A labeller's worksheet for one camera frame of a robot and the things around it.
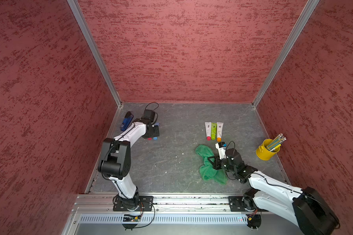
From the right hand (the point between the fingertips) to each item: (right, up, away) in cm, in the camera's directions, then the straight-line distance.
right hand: (208, 161), depth 86 cm
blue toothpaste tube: (-34, +12, +12) cm, 38 cm away
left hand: (-35, +14, +8) cm, 38 cm away
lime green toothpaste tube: (+7, +16, +17) cm, 25 cm away
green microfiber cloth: (-1, -5, -6) cm, 8 cm away
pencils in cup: (+39, +11, -3) cm, 41 cm away
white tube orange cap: (+12, +18, +18) cm, 28 cm away
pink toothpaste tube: (-38, +12, +12) cm, 41 cm away
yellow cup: (+33, +5, 0) cm, 33 cm away
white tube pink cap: (+3, +20, +20) cm, 29 cm away
